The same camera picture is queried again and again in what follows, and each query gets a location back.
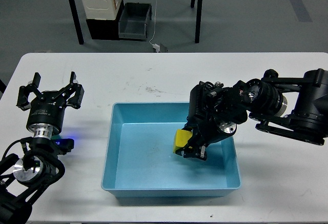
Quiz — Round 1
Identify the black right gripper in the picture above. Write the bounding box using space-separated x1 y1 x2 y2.
181 81 248 161

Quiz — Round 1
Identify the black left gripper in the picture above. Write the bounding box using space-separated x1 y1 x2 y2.
16 71 84 134

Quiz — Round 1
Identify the yellow block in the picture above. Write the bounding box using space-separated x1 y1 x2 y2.
173 129 193 155

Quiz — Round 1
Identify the green block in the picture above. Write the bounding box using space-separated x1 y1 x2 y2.
52 137 74 149

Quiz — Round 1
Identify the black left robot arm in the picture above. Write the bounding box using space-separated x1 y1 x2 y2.
1 72 84 223

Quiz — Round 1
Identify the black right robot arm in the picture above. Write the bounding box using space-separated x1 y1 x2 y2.
173 69 327 160

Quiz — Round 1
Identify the light blue plastic box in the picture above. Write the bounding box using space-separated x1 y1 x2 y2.
101 103 241 198

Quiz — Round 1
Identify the black box under crate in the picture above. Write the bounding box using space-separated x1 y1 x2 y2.
86 1 124 40

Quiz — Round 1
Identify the white power adapter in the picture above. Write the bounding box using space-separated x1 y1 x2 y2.
152 44 168 53

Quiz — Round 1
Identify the dark grey storage bin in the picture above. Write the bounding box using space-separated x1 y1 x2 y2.
118 3 152 41

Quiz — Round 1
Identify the black left table leg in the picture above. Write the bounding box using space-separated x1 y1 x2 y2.
68 0 84 45

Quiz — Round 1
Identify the black right table leg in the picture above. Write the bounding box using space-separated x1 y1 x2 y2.
194 0 202 44

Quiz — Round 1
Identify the white hanging cable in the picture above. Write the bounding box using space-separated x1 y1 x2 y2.
149 0 158 46

